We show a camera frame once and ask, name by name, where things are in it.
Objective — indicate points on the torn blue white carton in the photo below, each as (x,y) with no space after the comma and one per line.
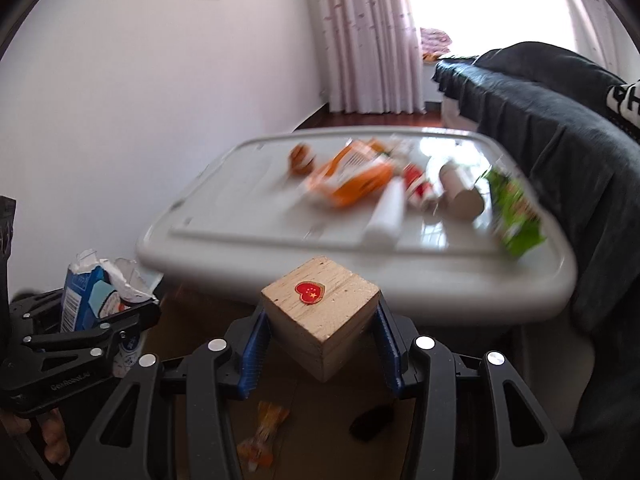
(80,295)

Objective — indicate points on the white plastic storage box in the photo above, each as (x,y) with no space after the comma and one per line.
(240,200)

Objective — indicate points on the bed with dark blanket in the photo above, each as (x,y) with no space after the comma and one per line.
(550,120)

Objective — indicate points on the white bed frame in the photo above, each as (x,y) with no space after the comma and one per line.
(457,115)

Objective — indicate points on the orange snack bag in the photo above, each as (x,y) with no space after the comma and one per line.
(350,175)

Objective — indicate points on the wooden block with heart sticker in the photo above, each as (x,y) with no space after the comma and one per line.
(320,320)

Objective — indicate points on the small brown object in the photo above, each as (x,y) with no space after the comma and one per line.
(301,159)

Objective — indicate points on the folded pink quilt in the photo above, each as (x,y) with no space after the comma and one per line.
(435,42)

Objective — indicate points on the person's left hand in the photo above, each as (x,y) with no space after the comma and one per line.
(52,440)

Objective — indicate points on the white plastic tube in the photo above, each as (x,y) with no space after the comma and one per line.
(385,212)

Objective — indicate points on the orange candy wrapper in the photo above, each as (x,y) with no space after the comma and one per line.
(265,430)

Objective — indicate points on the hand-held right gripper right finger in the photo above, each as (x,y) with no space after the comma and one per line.
(387,355)

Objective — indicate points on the cardboard tube roll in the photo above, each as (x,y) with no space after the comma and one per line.
(460,190)

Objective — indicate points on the green snack packet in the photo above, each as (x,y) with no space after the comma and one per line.
(515,210)

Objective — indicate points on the small black object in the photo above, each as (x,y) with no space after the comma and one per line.
(372,422)

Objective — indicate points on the black white printed pillow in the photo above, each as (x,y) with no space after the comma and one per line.
(625,107)

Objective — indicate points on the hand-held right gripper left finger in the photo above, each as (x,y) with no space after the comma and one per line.
(252,355)

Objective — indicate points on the red white packet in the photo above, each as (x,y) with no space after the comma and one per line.
(417,187)

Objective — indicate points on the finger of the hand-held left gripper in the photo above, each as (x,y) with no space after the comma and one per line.
(37,310)
(110,332)

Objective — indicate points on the pink patterned curtain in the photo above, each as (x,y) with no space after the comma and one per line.
(365,35)
(590,25)

